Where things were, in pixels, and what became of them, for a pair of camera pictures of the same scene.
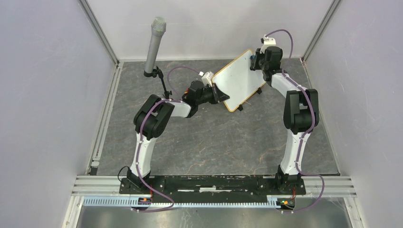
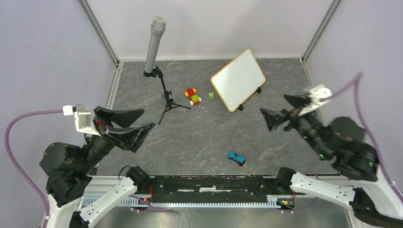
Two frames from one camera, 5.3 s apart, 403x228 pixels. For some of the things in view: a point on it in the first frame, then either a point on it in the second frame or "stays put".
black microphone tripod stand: [157, 71] stays put
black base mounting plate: [212, 186] stays put
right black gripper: [254, 61] → [272, 117]
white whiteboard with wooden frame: [238, 81] stays put
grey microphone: [158, 28] stays put
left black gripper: [217, 95] → [132, 136]
